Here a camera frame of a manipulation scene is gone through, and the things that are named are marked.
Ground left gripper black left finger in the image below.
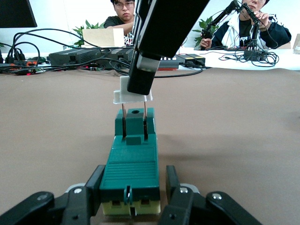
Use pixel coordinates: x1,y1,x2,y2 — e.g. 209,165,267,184
0,165,106,225

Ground person white navy jacket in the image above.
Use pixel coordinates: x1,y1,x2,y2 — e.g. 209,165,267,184
200,0,293,50

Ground green potted plant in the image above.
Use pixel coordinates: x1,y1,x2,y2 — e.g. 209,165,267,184
72,20,106,47
192,17,220,50

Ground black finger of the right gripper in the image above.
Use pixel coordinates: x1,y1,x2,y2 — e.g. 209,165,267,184
127,0,210,96

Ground black power brick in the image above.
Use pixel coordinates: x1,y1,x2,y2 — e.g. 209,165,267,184
175,53,207,68

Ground person black shirt glasses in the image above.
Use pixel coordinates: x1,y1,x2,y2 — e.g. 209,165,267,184
104,0,136,46

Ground black looped table cable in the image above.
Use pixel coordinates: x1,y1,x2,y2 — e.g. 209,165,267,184
154,66,204,78

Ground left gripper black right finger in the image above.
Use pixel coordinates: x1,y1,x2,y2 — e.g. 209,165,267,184
158,165,263,225

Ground black computer monitor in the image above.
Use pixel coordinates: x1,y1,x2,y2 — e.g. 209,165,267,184
0,0,38,28

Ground black leader arm cables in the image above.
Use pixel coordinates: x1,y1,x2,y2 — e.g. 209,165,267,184
219,50,281,68

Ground black power supply unit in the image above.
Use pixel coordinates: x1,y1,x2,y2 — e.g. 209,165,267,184
48,48,107,70
110,48,134,68

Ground black desk cable tangle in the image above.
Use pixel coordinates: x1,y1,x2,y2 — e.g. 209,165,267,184
0,28,132,75

